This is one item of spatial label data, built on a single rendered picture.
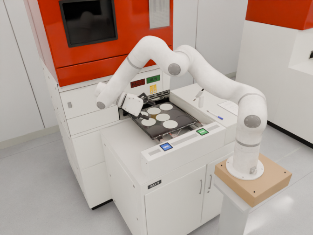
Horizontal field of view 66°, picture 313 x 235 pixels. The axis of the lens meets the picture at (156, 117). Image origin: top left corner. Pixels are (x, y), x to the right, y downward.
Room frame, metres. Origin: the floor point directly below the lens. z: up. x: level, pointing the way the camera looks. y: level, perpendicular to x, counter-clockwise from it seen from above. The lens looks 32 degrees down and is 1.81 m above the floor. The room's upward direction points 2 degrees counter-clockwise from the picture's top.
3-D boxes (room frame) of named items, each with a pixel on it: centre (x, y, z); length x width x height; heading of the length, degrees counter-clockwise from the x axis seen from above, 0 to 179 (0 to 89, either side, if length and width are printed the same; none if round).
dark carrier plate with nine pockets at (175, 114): (1.47, -0.04, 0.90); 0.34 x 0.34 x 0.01; 30
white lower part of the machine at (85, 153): (1.86, 0.41, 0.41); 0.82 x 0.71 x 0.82; 120
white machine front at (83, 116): (1.57, 0.24, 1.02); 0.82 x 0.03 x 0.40; 120
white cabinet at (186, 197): (1.42, -0.16, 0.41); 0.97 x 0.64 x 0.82; 120
